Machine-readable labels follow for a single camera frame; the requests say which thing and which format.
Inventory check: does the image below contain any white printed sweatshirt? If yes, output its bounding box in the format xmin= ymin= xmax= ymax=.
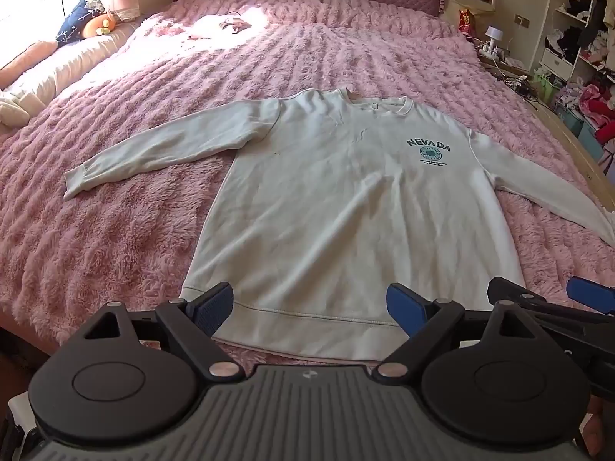
xmin=63 ymin=87 xmax=615 ymax=363

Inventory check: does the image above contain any wooden bedside table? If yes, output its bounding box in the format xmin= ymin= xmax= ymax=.
xmin=478 ymin=50 xmax=534 ymax=78

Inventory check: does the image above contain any wooden bed frame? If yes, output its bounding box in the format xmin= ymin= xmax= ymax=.
xmin=529 ymin=101 xmax=615 ymax=188

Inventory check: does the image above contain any green storage bin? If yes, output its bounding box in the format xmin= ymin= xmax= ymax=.
xmin=531 ymin=67 xmax=563 ymax=104

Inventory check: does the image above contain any peach bolster pillow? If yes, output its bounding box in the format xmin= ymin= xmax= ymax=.
xmin=0 ymin=40 xmax=58 ymax=88

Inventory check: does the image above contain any teal storage box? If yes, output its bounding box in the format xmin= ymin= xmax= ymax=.
xmin=555 ymin=101 xmax=606 ymax=164

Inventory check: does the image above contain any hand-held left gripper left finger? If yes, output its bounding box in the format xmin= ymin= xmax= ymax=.
xmin=81 ymin=282 xmax=246 ymax=381

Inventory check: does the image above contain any small brown cloth item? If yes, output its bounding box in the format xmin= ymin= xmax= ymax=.
xmin=218 ymin=12 xmax=253 ymax=34

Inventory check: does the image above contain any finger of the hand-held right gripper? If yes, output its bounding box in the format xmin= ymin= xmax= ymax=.
xmin=566 ymin=276 xmax=615 ymax=308
xmin=487 ymin=276 xmax=615 ymax=330

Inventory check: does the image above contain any white plush cloth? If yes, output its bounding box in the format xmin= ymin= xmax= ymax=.
xmin=0 ymin=89 xmax=46 ymax=128

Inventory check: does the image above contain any tangle of black cables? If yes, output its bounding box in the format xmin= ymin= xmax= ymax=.
xmin=495 ymin=70 xmax=544 ymax=104

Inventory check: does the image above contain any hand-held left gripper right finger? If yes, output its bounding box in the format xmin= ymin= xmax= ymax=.
xmin=372 ymin=282 xmax=544 ymax=380

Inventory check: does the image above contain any white open shelf unit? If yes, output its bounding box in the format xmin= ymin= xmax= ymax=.
xmin=538 ymin=0 xmax=615 ymax=101

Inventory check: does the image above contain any pile of pink clothes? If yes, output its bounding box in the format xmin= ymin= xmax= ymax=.
xmin=557 ymin=79 xmax=615 ymax=130

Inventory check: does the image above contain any orange plush toy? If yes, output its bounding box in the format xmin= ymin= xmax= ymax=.
xmin=81 ymin=12 xmax=121 ymax=39

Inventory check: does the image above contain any cream bedding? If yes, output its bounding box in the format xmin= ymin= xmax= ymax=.
xmin=10 ymin=22 xmax=140 ymax=104

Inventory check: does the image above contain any pink fluffy blanket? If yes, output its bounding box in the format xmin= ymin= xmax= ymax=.
xmin=0 ymin=0 xmax=615 ymax=370

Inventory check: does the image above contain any navy floral pillow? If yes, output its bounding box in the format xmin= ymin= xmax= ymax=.
xmin=55 ymin=0 xmax=104 ymax=44

